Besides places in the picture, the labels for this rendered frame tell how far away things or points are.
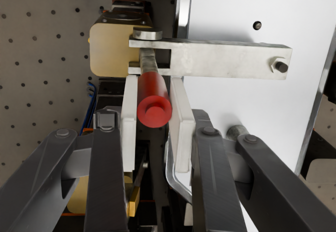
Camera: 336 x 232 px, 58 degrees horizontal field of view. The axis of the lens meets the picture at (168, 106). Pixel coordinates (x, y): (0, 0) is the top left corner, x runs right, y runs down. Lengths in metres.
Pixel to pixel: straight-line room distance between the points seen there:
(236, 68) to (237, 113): 0.12
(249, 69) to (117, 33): 0.15
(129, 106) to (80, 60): 0.56
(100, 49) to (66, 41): 0.37
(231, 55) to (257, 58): 0.03
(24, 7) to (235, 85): 0.47
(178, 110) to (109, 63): 0.19
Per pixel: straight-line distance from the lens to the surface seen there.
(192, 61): 0.32
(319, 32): 0.45
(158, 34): 0.31
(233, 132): 0.44
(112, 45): 0.33
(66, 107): 0.76
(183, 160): 0.15
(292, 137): 0.49
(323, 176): 0.58
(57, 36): 0.71
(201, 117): 0.17
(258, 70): 0.34
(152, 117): 0.18
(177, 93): 0.18
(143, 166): 0.45
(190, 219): 0.55
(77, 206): 0.41
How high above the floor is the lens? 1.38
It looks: 66 degrees down
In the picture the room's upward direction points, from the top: 166 degrees clockwise
